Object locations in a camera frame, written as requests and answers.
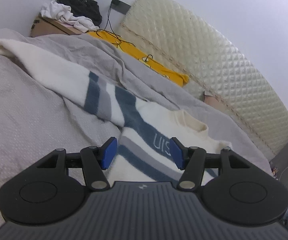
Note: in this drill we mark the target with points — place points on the black wall socket plate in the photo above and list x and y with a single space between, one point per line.
120 6

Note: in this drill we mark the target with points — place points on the cluttered items on nightstand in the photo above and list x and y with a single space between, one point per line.
275 171

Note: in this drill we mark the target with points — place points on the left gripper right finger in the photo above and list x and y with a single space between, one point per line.
229 186

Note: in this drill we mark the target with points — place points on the cream quilted headboard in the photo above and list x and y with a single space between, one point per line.
186 43

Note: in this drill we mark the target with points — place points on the grey bed sheet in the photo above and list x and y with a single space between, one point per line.
35 120

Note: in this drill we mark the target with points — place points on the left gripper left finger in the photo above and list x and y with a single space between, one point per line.
57 185

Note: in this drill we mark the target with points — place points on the pink pillow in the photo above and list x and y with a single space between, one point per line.
210 100

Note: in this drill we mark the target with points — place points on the black clothing pile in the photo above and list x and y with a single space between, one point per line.
87 8

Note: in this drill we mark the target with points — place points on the brown cardboard box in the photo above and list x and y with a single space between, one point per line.
45 26

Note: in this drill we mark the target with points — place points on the white clothing pile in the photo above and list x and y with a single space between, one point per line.
62 13

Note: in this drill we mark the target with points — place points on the yellow cloth by headboard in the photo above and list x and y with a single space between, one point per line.
147 59

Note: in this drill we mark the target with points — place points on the white blue striped sweater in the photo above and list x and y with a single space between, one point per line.
143 153

